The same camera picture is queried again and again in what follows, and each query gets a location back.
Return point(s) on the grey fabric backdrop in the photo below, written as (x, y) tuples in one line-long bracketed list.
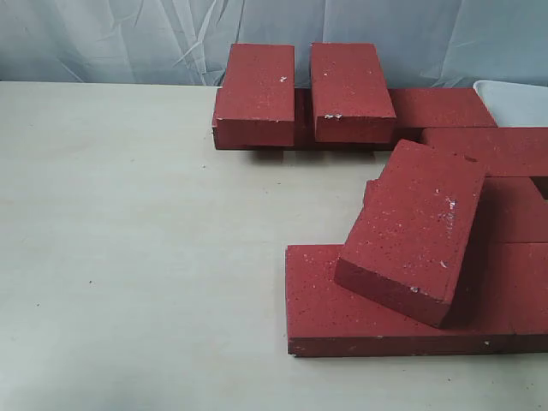
[(419, 43)]

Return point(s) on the white plastic tray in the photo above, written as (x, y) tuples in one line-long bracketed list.
[(514, 105)]

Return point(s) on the back base red brick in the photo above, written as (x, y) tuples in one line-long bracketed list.
[(304, 134)]

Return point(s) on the front large red brick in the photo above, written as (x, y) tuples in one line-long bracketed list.
[(327, 320)]

